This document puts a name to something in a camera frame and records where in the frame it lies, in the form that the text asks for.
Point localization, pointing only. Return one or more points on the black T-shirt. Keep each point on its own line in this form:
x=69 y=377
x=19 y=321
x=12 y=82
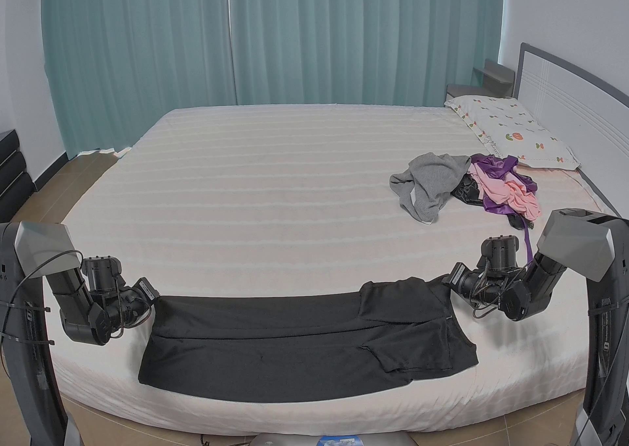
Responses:
x=275 y=336

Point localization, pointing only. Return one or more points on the blue-green curtain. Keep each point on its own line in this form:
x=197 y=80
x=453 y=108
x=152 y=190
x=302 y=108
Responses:
x=137 y=41
x=368 y=16

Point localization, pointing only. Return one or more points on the grey bedside table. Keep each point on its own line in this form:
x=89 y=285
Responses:
x=489 y=79

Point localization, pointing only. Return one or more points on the bed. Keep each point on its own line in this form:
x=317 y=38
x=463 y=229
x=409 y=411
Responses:
x=270 y=188

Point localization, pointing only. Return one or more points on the pile of clothes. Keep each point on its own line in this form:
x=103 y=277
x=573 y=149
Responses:
x=506 y=193

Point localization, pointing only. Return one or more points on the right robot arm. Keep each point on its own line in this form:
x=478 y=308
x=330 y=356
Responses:
x=565 y=247

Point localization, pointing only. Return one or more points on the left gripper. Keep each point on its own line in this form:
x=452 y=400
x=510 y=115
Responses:
x=140 y=301

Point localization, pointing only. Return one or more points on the black chest of drawers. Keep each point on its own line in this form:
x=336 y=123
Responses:
x=12 y=173

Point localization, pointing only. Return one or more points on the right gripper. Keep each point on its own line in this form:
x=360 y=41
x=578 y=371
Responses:
x=469 y=284

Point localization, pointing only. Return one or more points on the white printed pillow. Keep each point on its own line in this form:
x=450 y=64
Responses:
x=516 y=132

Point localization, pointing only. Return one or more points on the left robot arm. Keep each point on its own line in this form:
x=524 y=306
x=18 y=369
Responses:
x=69 y=286

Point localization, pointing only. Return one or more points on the grey garment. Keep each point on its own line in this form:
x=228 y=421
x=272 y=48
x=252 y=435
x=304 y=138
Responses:
x=432 y=178

